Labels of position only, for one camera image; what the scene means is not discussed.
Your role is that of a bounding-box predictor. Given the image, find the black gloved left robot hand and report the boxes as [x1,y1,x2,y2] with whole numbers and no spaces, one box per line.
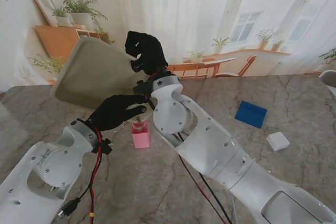
[88,94,148,132]

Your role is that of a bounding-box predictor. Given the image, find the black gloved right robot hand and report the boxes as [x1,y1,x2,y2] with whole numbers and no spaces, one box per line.
[124,30,169,76]

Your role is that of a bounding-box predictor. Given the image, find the pink square jar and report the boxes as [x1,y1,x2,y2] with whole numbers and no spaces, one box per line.
[131,120,151,149]

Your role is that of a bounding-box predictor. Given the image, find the cream baking tray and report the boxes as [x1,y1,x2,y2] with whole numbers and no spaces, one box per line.
[50,37,155,124]

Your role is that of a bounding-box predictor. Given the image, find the blue scraper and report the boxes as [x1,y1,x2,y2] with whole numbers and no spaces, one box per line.
[234,100,268,130]

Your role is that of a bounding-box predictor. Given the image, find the white square jar lid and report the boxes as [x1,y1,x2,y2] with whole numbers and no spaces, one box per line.
[266,132,290,152]

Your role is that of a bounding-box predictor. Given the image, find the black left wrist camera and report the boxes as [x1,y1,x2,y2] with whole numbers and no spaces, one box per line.
[91,137,113,155]

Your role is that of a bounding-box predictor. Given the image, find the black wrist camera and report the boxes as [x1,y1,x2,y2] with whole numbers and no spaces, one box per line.
[91,137,113,155]
[132,80,150,96]

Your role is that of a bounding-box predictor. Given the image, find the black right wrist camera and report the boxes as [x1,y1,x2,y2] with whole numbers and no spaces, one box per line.
[132,80,150,96]

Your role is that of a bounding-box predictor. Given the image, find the red left arm cable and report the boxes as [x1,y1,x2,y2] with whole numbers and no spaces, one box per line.
[88,126,103,224]

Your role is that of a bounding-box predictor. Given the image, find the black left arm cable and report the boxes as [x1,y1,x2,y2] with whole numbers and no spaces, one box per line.
[58,153,103,218]

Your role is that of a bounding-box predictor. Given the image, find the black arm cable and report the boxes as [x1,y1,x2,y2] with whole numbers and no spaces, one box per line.
[58,153,103,218]
[178,132,234,224]

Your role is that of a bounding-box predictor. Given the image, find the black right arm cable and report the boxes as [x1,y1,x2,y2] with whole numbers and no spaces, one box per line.
[178,132,234,224]

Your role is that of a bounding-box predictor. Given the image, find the thin grey cable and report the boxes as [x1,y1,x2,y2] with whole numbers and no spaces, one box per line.
[230,195,238,224]

